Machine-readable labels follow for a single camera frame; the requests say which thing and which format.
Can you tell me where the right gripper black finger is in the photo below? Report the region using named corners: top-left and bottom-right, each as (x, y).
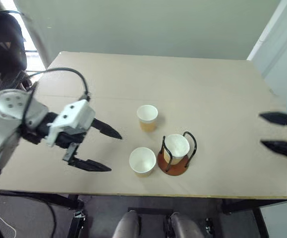
top-left (259, 112), bottom-right (287, 128)
top-left (260, 140), bottom-right (287, 161)

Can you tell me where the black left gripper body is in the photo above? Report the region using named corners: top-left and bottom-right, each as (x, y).
top-left (55, 132), bottom-right (88, 165)

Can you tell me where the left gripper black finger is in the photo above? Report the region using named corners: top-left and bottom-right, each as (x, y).
top-left (91, 118), bottom-right (122, 140)
top-left (71, 156), bottom-right (113, 173)

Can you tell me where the white and tan paper cup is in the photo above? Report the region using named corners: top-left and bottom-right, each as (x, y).
top-left (128, 147), bottom-right (157, 178)
top-left (136, 105), bottom-right (159, 132)
top-left (163, 133), bottom-right (191, 166)

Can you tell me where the grey rounded shape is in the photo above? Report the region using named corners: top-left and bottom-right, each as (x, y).
top-left (170, 212), bottom-right (205, 238)
top-left (112, 210), bottom-right (140, 238)

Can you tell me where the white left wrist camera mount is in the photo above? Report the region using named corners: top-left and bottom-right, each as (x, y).
top-left (45, 99), bottom-right (96, 147)

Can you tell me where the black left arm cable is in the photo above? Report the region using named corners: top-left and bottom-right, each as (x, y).
top-left (21, 67), bottom-right (91, 129)

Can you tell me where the black floor cable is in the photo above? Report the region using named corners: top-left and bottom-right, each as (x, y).
top-left (34, 197), bottom-right (57, 238)

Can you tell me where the brown wire cup holder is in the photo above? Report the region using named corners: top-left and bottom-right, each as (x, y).
top-left (157, 131), bottom-right (198, 177)

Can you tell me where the white floor cable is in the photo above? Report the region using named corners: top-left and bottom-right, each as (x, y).
top-left (0, 215), bottom-right (18, 238)

